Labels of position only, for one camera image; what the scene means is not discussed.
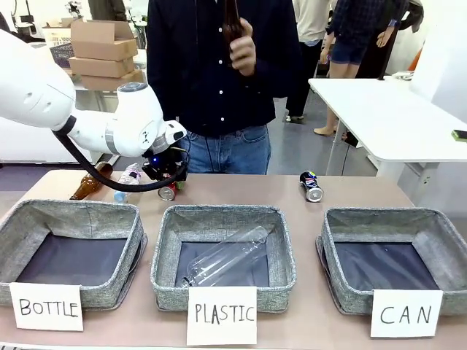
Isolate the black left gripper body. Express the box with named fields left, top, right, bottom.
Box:
left=142, top=147, right=190, bottom=182

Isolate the red crushed can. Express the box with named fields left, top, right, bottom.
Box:
left=157, top=180, right=186, bottom=202

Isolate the dark brown glass bottle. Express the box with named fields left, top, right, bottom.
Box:
left=222, top=0, right=244, bottom=67

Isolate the grey fabric basket plastic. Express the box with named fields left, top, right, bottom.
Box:
left=150, top=204, right=298, bottom=314

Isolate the blue Pepsi can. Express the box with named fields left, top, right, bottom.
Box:
left=299, top=170, right=325, bottom=203

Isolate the grey fabric basket bottle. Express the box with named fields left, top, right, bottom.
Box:
left=0, top=198, right=149, bottom=311

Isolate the grey fabric basket can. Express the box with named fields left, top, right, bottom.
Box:
left=315, top=207, right=467, bottom=316

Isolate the white CAN paper label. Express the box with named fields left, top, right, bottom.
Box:
left=370, top=289, right=444, bottom=338

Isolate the person's hand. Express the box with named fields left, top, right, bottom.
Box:
left=228, top=17, right=258, bottom=77

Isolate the crumpled clear plastic bottle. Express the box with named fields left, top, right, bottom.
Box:
left=113, top=163, right=144, bottom=203

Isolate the brown glass bottle lying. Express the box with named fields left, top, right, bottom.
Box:
left=69, top=161, right=115, bottom=201

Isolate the person in dark shirt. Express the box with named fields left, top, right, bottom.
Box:
left=145, top=0, right=304, bottom=175

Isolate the flat cardboard box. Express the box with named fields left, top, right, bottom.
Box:
left=79, top=69, right=146, bottom=92
left=68, top=55, right=136, bottom=79

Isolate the open cardboard box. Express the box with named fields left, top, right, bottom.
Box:
left=70, top=18, right=139, bottom=62

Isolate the white PLASTIC paper label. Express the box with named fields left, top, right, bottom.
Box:
left=186, top=286, right=258, bottom=346

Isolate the purple plastic crate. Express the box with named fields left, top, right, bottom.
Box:
left=48, top=42, right=75, bottom=69

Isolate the white plastic crate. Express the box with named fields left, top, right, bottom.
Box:
left=42, top=26, right=72, bottom=47

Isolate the person in beige top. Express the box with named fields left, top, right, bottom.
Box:
left=285, top=0, right=339, bottom=123

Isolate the white BOTTLE paper label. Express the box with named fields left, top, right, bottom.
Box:
left=9, top=281, right=85, bottom=333

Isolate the person in plaid shirt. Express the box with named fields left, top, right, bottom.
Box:
left=313, top=0, right=408, bottom=136

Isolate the white side table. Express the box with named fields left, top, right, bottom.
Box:
left=308, top=74, right=467, bottom=190

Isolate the person in black clothes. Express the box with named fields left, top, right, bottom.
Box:
left=355, top=0, right=425, bottom=80

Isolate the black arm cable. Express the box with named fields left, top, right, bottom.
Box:
left=52, top=115, right=188, bottom=193

